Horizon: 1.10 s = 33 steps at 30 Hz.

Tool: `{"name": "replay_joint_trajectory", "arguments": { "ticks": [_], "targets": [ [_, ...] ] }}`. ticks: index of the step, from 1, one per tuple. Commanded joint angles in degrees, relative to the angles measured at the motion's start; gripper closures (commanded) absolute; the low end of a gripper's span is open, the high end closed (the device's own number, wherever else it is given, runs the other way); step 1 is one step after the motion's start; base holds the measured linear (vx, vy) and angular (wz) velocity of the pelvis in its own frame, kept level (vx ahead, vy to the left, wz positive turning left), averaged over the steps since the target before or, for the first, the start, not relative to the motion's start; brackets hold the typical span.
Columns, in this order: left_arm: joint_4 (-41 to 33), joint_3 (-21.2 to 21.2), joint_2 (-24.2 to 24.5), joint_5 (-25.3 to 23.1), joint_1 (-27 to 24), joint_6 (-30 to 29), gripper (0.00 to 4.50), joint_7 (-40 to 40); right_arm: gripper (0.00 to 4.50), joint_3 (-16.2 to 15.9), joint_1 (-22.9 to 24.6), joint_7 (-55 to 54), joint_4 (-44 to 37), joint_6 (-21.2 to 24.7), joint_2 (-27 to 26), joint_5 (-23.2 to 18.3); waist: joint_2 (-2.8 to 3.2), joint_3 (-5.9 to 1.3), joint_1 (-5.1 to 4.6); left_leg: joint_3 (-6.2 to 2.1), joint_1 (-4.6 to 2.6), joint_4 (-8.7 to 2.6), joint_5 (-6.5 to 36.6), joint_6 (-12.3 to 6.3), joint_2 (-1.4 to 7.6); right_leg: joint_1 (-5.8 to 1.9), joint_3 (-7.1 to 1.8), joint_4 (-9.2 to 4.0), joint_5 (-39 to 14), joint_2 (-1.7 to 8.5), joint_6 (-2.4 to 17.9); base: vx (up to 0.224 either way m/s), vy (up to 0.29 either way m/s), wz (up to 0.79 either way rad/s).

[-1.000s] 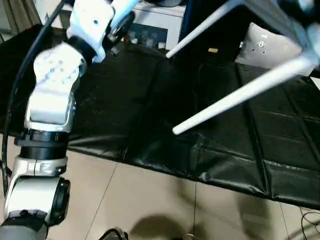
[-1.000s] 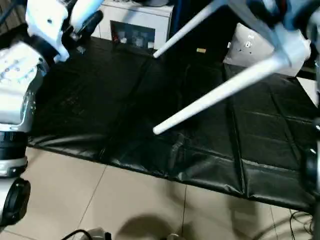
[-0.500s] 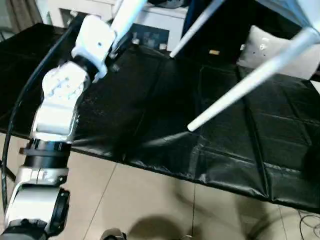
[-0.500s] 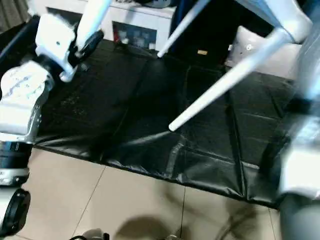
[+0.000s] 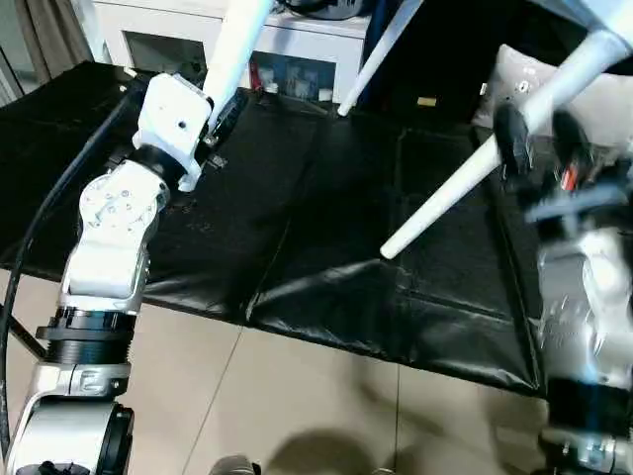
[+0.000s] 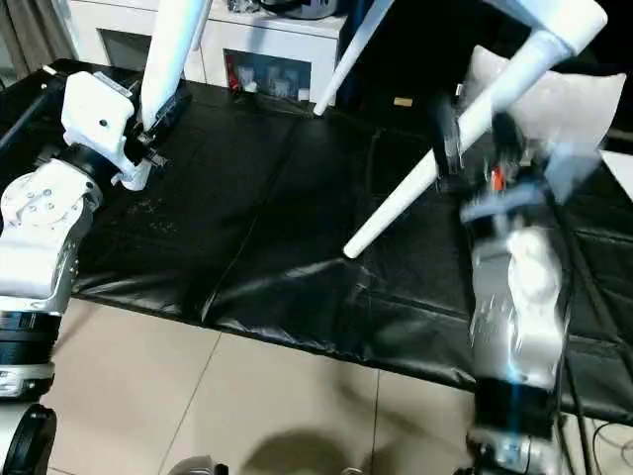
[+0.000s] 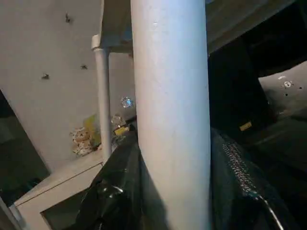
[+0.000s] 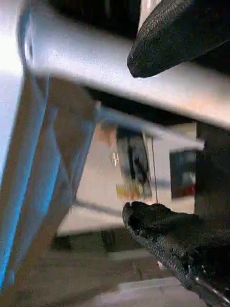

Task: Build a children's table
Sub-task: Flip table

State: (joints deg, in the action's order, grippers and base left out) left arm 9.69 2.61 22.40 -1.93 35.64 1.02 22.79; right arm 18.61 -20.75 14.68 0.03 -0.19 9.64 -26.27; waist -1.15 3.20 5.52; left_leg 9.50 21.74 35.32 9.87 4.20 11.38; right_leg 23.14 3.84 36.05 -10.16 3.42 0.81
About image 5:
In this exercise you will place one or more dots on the white plastic table leg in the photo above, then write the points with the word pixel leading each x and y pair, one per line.
pixel 381 59
pixel 237 49
pixel 445 203

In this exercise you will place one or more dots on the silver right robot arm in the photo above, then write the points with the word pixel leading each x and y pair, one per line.
pixel 593 297

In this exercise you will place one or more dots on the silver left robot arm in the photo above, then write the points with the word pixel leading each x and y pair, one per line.
pixel 114 222

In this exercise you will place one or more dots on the grey printed pillow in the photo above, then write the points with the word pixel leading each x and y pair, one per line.
pixel 514 79

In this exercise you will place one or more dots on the black work mat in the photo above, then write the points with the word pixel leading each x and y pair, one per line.
pixel 297 198

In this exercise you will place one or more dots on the white cabinet with glass doors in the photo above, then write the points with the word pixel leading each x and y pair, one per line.
pixel 306 42

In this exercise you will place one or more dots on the black sofa with gold label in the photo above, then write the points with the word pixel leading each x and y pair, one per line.
pixel 445 59

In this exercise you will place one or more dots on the grey window curtain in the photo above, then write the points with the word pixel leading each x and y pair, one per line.
pixel 49 34

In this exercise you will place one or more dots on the black robot body part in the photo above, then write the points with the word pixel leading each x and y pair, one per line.
pixel 232 465

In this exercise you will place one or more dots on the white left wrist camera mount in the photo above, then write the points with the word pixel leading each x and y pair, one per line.
pixel 173 114

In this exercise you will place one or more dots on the black metal frame bar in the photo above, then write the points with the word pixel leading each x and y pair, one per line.
pixel 25 336

